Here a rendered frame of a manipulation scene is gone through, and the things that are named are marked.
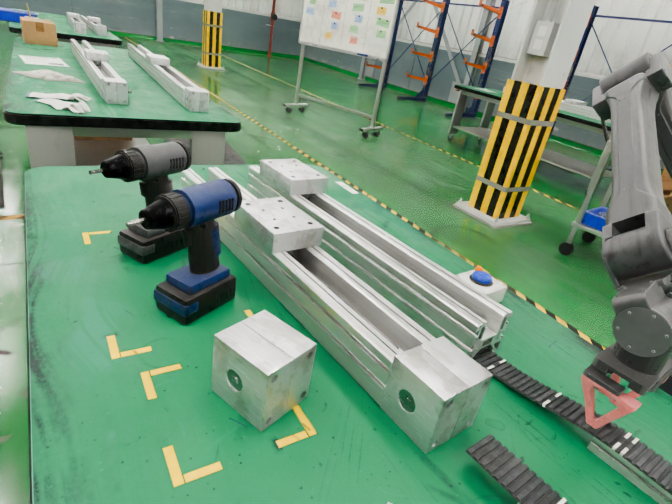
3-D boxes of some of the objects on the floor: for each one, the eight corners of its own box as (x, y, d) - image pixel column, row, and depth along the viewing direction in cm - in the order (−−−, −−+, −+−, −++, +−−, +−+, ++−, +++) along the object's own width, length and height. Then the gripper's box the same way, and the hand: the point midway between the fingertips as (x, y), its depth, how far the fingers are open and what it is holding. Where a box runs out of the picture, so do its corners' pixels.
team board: (280, 112, 659) (297, -44, 572) (303, 111, 696) (322, -36, 609) (362, 139, 584) (395, -36, 497) (383, 136, 621) (417, -27, 534)
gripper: (670, 356, 50) (609, 451, 57) (702, 327, 57) (644, 414, 64) (608, 322, 54) (559, 414, 61) (645, 299, 62) (597, 384, 69)
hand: (605, 410), depth 62 cm, fingers open, 8 cm apart
